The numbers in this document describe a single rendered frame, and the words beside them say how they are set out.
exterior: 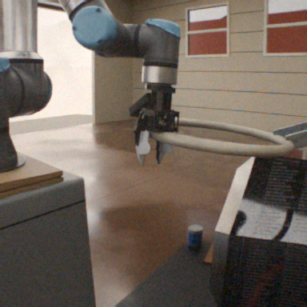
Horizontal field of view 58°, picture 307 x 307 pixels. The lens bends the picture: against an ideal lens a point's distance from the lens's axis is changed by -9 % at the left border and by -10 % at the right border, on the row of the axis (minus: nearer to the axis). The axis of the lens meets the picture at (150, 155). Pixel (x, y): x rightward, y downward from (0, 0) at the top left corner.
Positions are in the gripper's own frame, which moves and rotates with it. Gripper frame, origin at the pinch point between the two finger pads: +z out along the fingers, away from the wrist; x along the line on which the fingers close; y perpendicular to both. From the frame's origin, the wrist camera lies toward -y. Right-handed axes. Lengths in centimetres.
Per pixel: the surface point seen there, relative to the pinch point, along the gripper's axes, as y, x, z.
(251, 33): -462, 520, -173
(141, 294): -42, 25, 86
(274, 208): 12.4, 43.3, 16.6
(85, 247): 1.2, -18.5, 23.4
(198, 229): -70, 81, 71
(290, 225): 20, 44, 20
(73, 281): 3.6, -23.1, 32.3
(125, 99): -809, 351, 30
